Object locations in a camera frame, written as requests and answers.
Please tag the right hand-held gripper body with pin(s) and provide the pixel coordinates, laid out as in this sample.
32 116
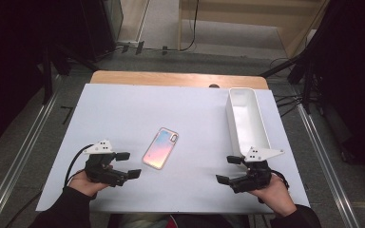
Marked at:
254 175

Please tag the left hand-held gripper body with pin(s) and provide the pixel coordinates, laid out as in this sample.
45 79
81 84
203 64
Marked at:
99 167

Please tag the iridescent pink blue phone case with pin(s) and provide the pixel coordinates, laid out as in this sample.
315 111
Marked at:
160 148

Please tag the white rectangular plastic box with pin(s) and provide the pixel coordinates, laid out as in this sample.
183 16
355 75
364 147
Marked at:
247 122

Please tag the person's left hand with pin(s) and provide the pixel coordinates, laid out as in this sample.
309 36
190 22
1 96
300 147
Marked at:
82 185

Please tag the person's right hand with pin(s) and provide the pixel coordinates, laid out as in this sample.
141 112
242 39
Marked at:
274 198

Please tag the white board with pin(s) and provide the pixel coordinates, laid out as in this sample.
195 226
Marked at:
177 177

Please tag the person's clothing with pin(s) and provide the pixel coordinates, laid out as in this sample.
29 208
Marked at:
202 221

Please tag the wooden table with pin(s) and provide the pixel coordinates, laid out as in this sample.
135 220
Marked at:
158 78

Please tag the black tripod stand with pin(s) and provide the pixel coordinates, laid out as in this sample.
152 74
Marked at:
307 82
47 76

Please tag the black cabinet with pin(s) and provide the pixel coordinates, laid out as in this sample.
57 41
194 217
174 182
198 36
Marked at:
98 28

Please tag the black curtain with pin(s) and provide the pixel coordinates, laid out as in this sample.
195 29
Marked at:
9 63
355 79

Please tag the metal floor rail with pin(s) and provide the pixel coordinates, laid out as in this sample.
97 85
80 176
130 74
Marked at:
19 161
326 164

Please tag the light wooden frame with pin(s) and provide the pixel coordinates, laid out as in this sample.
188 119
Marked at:
294 31

